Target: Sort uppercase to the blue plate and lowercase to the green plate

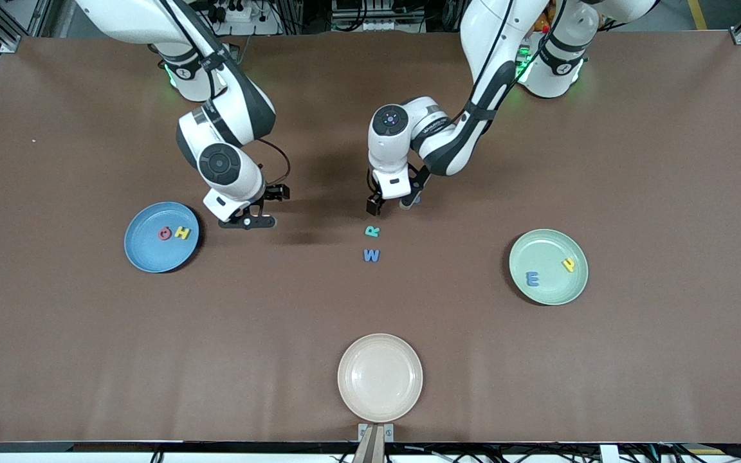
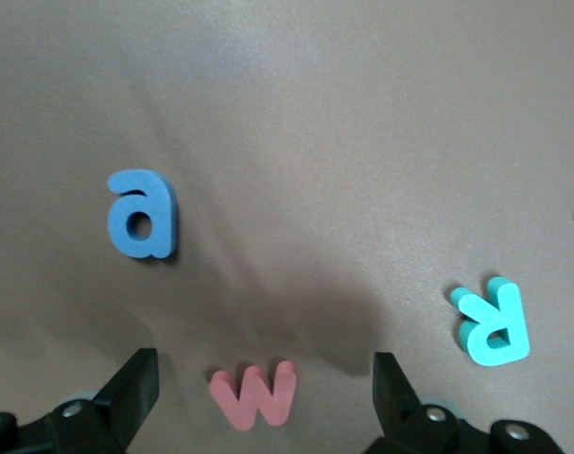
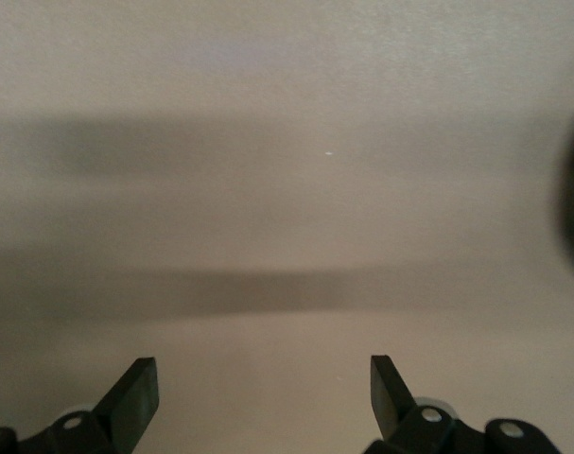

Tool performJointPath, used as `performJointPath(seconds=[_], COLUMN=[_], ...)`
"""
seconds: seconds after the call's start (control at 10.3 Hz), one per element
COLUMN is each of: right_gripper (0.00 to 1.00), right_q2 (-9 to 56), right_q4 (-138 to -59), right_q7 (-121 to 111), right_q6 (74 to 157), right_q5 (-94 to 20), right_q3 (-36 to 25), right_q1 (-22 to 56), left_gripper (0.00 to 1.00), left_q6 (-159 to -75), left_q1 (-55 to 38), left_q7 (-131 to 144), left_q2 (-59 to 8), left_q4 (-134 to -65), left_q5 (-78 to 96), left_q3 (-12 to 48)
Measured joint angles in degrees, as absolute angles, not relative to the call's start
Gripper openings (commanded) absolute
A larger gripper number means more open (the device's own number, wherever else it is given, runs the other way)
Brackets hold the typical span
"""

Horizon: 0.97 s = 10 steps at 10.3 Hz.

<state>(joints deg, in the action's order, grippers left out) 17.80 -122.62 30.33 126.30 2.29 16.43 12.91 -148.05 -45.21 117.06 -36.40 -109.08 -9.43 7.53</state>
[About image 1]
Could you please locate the green plate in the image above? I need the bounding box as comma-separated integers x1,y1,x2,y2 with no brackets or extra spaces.
509,229,589,305

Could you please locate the blue plate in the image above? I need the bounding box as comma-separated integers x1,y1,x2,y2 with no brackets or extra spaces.
124,202,201,273

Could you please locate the electronics rack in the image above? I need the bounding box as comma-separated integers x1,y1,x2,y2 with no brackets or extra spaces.
331,0,428,34

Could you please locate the beige plate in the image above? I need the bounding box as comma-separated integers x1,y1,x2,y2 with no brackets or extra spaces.
337,333,424,423

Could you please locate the brown table cover sheet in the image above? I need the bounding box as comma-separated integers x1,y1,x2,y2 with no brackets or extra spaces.
0,31,741,444

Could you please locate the white power strip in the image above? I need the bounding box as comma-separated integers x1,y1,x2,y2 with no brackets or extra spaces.
206,0,253,24

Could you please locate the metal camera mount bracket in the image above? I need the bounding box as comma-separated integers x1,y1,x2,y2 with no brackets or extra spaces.
358,423,395,463

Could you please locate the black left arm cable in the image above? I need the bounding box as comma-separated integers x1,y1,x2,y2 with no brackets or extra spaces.
464,0,571,123

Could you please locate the black table edge rail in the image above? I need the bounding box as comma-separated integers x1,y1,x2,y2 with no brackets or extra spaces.
0,441,741,455

